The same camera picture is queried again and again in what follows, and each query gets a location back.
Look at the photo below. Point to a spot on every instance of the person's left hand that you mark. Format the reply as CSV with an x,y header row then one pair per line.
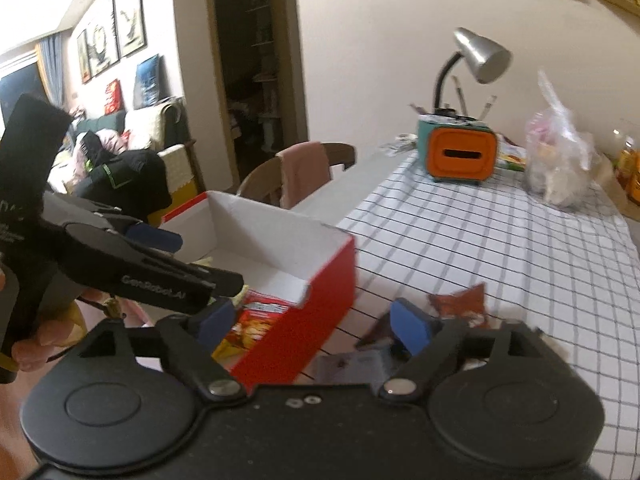
x,y
35,347

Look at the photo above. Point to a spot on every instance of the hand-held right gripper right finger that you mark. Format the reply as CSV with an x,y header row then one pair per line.
x,y
410,327

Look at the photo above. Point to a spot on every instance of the large framed wall picture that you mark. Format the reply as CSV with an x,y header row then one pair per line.
x,y
129,15

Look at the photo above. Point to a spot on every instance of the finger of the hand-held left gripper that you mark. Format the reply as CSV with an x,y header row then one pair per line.
x,y
150,280
155,240

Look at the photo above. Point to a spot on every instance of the blue curtain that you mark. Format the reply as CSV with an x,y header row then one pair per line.
x,y
52,70

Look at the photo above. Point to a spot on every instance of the yellow bottle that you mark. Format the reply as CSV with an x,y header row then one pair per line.
x,y
627,167

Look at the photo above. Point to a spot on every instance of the round-motif framed wall picture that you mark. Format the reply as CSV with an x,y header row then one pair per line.
x,y
102,45

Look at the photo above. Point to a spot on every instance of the armchair with beige cloth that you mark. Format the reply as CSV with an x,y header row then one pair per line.
x,y
160,125

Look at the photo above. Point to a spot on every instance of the dark storage shelf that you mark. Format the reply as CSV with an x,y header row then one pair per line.
x,y
250,60

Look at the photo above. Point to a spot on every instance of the wooden chair with towel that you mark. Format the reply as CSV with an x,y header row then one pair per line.
x,y
255,180

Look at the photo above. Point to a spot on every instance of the flat colourful packet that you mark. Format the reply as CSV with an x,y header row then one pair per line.
x,y
510,157

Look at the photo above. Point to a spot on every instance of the silver desk lamp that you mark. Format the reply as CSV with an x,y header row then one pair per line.
x,y
480,55

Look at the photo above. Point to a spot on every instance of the white checkered tablecloth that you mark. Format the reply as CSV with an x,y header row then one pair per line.
x,y
475,240

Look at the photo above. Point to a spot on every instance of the red snack packet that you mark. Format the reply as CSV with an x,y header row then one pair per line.
x,y
257,310

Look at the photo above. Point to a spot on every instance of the teal and orange tissue box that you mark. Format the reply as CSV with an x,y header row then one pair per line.
x,y
460,155

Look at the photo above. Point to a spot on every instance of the dark paintbrush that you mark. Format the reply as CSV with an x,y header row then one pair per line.
x,y
460,95

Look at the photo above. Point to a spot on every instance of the clear plastic bag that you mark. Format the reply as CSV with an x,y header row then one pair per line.
x,y
560,160

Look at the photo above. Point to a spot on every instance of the pink towel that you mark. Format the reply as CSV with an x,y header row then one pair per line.
x,y
302,175

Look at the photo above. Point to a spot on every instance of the narrow framed wall picture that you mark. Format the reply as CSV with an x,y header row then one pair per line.
x,y
83,57

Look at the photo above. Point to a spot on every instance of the brown cookie packet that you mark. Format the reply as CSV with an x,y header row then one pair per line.
x,y
460,307

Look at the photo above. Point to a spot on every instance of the grey-blue snack packet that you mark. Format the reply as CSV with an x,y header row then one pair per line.
x,y
350,366

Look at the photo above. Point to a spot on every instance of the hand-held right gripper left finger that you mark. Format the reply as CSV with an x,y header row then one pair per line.
x,y
215,320

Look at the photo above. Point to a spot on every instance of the black garment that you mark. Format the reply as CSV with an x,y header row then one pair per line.
x,y
130,175

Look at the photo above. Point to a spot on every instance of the red cardboard box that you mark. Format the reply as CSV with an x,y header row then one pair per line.
x,y
310,325

